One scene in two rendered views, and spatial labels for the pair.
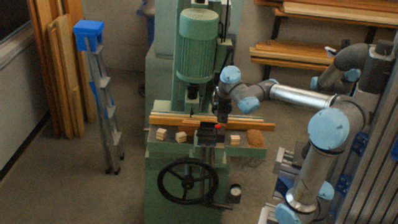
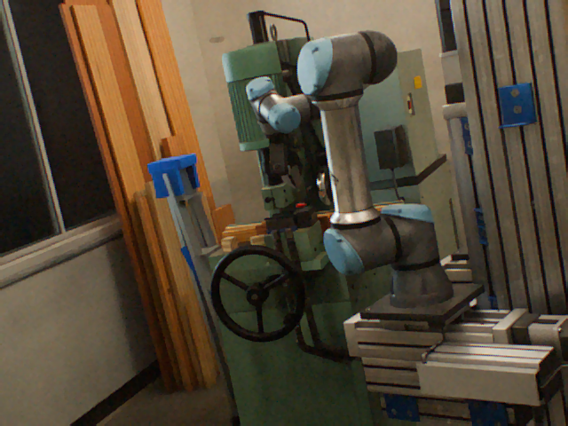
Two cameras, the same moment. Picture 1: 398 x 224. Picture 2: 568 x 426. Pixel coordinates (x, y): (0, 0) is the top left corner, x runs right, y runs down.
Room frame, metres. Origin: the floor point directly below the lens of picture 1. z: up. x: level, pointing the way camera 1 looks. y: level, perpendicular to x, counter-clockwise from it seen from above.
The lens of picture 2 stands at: (-0.78, -0.99, 1.39)
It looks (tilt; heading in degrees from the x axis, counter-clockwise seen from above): 9 degrees down; 23
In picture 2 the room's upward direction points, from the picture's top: 11 degrees counter-clockwise
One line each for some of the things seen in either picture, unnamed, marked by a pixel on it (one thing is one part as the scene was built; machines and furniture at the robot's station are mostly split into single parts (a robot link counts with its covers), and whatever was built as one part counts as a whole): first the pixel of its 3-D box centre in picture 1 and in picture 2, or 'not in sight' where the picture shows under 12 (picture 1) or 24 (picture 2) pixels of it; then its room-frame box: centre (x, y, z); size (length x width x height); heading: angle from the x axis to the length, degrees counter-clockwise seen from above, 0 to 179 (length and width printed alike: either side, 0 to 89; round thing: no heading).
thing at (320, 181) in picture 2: (214, 95); (325, 186); (1.78, -0.08, 1.02); 0.12 x 0.03 x 0.12; 4
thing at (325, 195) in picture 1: (315, 196); (407, 232); (1.10, -0.50, 0.98); 0.13 x 0.12 x 0.14; 134
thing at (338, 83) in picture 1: (341, 86); not in sight; (1.84, -0.77, 1.12); 0.11 x 0.08 x 0.11; 88
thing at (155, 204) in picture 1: (183, 185); (325, 379); (1.76, 0.05, 0.36); 0.58 x 0.45 x 0.71; 4
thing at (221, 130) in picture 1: (211, 134); (291, 218); (1.45, -0.07, 0.99); 0.13 x 0.11 x 0.06; 94
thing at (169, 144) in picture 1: (206, 142); (304, 249); (1.54, -0.06, 0.87); 0.61 x 0.30 x 0.06; 94
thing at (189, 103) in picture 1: (191, 102); (280, 196); (1.66, 0.04, 1.03); 0.14 x 0.07 x 0.09; 4
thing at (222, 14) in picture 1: (223, 16); not in sight; (1.97, -0.08, 1.40); 0.10 x 0.06 x 0.16; 4
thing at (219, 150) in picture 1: (208, 146); (294, 242); (1.45, -0.07, 0.92); 0.15 x 0.13 x 0.09; 94
